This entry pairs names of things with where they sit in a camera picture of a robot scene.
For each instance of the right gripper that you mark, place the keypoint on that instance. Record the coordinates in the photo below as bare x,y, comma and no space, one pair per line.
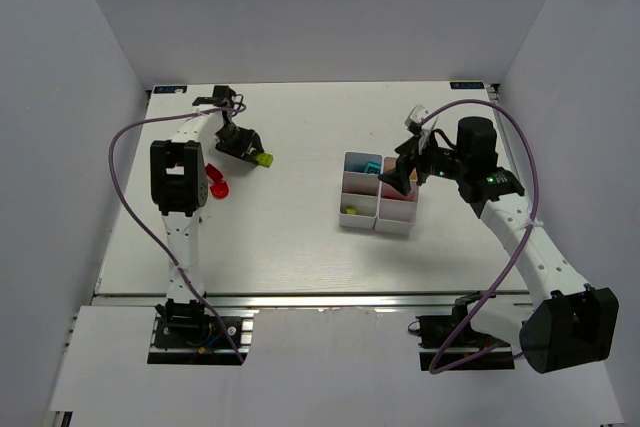
409,162

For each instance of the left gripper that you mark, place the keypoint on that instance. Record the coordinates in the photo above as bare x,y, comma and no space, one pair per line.
245,148

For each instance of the teal curved lego brick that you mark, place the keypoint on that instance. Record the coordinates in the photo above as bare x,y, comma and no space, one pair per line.
372,168

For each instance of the red arch lego piece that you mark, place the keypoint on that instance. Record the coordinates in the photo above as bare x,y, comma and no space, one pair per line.
215,172

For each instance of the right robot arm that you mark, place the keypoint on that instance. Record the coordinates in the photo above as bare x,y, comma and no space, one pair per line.
572,322

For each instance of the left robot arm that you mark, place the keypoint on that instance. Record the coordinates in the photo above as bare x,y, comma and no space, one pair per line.
180,187

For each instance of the right white divided container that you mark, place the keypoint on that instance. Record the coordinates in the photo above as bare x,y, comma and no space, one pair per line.
397,213

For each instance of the red round lego piece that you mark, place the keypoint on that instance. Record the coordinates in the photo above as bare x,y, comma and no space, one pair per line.
219,190

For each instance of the left blue corner label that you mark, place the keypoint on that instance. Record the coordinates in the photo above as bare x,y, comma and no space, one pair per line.
170,89

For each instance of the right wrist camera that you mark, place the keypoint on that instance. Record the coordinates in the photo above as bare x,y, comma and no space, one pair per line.
421,123

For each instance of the aluminium rail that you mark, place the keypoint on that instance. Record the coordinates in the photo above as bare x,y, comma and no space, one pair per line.
420,303

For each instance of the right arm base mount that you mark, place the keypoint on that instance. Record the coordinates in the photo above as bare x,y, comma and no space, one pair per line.
432,330

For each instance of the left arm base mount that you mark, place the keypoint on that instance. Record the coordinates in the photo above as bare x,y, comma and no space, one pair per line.
189,334

